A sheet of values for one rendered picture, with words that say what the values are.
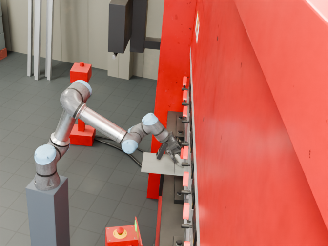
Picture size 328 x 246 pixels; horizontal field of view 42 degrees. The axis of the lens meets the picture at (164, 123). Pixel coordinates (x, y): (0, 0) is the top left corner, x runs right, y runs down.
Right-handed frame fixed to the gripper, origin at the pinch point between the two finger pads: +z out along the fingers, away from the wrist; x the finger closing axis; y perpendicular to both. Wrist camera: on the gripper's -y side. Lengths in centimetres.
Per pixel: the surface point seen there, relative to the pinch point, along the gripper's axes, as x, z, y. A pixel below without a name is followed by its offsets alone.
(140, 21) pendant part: 138, -52, -5
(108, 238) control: -40, -5, -41
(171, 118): 72, 6, -13
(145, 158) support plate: 1.8, -12.9, -16.0
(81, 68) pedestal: 163, -43, -82
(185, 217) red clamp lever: -74, -22, 17
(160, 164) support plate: -2.4, -7.0, -9.0
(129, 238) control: -39, 2, -33
